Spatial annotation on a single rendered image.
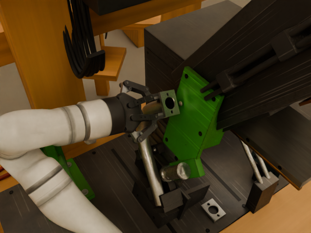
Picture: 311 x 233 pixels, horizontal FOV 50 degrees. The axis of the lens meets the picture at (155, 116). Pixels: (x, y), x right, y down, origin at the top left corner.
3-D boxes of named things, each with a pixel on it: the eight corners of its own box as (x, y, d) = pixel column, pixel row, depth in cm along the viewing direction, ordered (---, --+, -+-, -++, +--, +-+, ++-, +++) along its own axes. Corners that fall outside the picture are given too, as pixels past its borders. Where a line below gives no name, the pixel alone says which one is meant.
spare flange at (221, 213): (200, 206, 88) (200, 205, 88) (212, 199, 90) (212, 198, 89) (214, 223, 85) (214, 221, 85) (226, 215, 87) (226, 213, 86)
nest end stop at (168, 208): (172, 204, 87) (183, 204, 82) (153, 212, 83) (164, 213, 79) (171, 200, 87) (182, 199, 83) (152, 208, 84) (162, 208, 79)
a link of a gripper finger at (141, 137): (130, 140, 70) (146, 121, 73) (136, 146, 70) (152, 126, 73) (137, 139, 68) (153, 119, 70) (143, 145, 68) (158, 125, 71)
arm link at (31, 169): (-24, 139, 58) (26, 201, 59) (-20, 125, 51) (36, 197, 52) (11, 118, 62) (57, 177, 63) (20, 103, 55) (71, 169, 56)
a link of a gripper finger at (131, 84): (124, 83, 68) (147, 95, 70) (126, 76, 68) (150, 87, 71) (118, 86, 70) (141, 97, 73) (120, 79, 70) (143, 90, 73)
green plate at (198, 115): (216, 163, 80) (249, 89, 68) (190, 173, 76) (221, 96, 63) (187, 133, 87) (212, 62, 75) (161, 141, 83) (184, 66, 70)
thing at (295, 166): (345, 157, 75) (351, 149, 73) (297, 192, 69) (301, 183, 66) (226, 70, 98) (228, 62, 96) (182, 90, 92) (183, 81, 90)
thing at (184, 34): (249, 115, 113) (274, 24, 89) (177, 154, 101) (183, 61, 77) (214, 87, 124) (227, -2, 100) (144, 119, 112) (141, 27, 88)
